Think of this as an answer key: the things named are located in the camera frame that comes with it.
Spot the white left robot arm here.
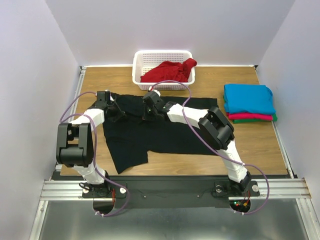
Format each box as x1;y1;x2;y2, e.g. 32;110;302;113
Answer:
56;90;128;198

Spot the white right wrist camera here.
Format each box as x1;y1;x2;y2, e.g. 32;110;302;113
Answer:
148;86;161;97

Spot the folded pink t shirt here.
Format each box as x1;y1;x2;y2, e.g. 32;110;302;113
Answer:
226;112;273;122

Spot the red t shirt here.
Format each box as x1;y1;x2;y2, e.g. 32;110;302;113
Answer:
140;58;197;83

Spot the folded green t shirt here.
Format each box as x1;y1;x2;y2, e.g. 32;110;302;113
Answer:
228;113;278;124

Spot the aluminium frame rail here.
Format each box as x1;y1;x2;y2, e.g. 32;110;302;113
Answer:
256;122;311;200
56;66;86;168

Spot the white plastic basket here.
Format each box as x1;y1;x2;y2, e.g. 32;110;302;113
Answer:
132;50;198;90

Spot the aluminium frame rail right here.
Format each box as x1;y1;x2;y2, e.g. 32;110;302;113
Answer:
256;122;311;200

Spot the black t shirt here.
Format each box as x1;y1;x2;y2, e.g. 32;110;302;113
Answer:
103;93;213;174

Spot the folded blue t shirt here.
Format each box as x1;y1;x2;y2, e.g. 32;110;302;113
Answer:
223;84;276;115

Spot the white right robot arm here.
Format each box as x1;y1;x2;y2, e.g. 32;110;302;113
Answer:
142;89;252;195

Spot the aluminium frame rail left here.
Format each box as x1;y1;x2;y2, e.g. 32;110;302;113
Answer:
56;66;86;168

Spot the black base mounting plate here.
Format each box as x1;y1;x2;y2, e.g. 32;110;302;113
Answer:
51;174;261;210

